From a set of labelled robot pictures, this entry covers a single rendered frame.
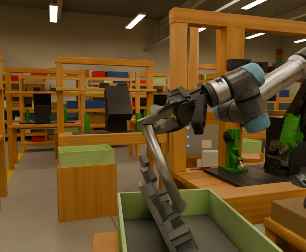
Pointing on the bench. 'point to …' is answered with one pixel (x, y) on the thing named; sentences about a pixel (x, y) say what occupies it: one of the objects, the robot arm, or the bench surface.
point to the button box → (300, 181)
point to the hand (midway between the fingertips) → (149, 128)
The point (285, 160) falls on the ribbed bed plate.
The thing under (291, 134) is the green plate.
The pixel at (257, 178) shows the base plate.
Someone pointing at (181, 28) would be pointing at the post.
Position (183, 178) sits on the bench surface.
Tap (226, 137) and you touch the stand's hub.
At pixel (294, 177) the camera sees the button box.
